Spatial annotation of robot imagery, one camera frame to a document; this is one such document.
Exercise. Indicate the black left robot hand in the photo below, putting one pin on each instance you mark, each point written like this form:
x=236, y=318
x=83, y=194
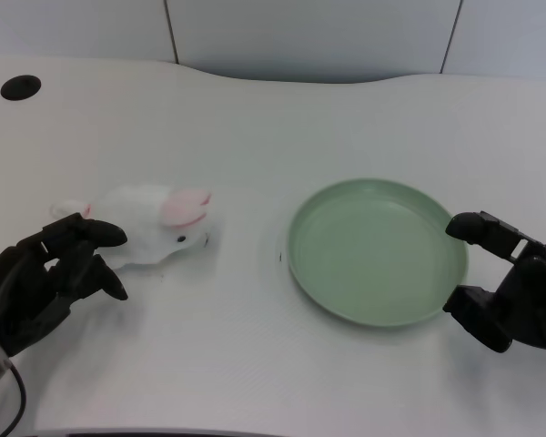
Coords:
x=23, y=291

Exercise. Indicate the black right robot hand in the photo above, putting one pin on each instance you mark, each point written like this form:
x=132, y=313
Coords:
x=523, y=296

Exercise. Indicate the white plush rabbit doll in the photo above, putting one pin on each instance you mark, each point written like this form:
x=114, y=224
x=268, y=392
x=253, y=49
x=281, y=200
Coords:
x=154, y=225

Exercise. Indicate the green round plate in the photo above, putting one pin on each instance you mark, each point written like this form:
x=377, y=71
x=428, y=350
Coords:
x=375, y=252

